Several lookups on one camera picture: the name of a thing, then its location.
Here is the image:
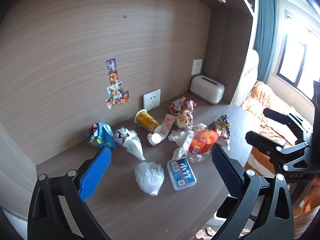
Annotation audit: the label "white plastic cone wrapper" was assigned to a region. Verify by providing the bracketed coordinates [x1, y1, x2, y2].
[114, 127, 145, 161]

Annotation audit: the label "cream padded headboard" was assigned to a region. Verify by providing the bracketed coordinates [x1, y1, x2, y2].
[234, 49, 259, 106]

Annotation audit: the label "purple yellow noodle bag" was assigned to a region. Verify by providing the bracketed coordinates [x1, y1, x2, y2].
[208, 114, 231, 150]

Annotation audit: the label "orange bed cover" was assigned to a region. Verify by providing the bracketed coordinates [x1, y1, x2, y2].
[240, 81, 312, 177]

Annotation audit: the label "white wall socket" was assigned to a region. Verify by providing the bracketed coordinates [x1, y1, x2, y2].
[143, 88, 161, 111]
[191, 59, 203, 75]

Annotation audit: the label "teal curtain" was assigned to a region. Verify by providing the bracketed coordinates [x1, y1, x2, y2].
[254, 0, 279, 83]

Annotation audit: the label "red green wrapper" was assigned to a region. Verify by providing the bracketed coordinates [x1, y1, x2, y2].
[176, 109, 193, 128]

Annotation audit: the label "clear plastic bag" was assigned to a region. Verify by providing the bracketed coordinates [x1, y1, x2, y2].
[135, 162, 164, 196]

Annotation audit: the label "upper white wall socket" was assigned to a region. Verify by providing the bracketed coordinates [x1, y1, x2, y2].
[191, 59, 203, 75]

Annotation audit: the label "white toaster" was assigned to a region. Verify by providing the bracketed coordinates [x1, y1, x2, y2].
[190, 75, 225, 105]

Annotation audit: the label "lower white wall socket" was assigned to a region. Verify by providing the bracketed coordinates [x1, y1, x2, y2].
[143, 88, 161, 111]

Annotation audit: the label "blue crumpled snack bag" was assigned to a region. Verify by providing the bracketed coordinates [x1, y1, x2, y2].
[86, 122, 117, 148]

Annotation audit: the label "yellow paper cup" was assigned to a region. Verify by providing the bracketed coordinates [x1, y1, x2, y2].
[134, 109, 162, 133]

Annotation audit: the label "colourful wall stickers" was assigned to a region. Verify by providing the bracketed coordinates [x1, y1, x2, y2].
[106, 58, 130, 109]

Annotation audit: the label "white tissue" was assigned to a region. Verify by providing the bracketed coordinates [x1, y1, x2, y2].
[168, 123, 208, 160]

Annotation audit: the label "red white snack bag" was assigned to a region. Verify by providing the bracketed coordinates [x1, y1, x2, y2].
[169, 96, 197, 116]

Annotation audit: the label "window with dark frame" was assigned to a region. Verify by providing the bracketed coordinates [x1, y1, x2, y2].
[277, 11, 319, 99]

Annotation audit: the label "person leg pink trousers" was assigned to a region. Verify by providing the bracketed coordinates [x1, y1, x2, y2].
[293, 177, 319, 239]

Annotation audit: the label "blue label plastic box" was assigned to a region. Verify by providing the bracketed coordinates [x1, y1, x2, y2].
[167, 157, 197, 191]

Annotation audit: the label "orange plastic cup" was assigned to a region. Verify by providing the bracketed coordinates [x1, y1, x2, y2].
[188, 130, 219, 154]

